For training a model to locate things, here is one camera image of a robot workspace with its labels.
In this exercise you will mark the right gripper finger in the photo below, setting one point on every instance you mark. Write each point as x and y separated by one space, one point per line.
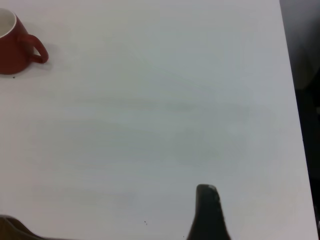
208 217

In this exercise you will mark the red ceramic mug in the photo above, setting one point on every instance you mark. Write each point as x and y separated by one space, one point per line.
12 50

